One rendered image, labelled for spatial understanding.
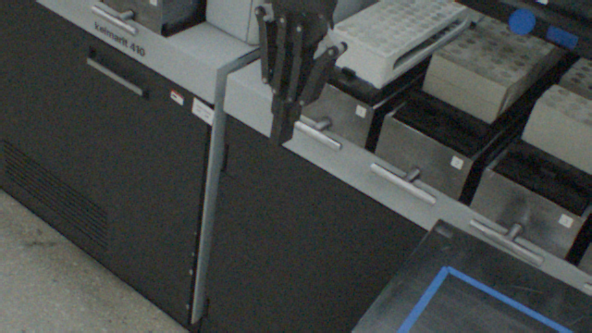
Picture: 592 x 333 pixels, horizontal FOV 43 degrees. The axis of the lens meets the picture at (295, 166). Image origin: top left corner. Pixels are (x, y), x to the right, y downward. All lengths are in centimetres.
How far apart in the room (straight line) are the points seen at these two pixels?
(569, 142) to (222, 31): 60
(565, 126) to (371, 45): 28
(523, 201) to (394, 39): 30
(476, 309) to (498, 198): 26
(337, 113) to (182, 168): 39
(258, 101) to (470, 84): 33
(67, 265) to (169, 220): 47
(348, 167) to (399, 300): 39
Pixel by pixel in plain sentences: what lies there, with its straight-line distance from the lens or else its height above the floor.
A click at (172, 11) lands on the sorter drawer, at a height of 77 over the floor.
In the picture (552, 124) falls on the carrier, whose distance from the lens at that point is 102.
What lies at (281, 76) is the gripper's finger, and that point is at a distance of 93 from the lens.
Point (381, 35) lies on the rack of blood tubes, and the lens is 110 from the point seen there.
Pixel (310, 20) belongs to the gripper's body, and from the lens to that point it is 87.
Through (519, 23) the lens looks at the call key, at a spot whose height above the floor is 98.
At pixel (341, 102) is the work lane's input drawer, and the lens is 107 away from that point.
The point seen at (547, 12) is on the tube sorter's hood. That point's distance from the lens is 97.
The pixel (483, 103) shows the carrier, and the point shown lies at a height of 85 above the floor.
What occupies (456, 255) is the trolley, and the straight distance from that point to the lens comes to 83.
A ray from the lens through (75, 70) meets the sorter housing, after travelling 149.
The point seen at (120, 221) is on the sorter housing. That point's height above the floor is 26.
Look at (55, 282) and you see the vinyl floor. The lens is 185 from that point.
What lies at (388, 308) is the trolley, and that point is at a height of 82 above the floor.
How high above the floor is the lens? 136
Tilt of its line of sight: 38 degrees down
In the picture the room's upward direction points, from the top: 11 degrees clockwise
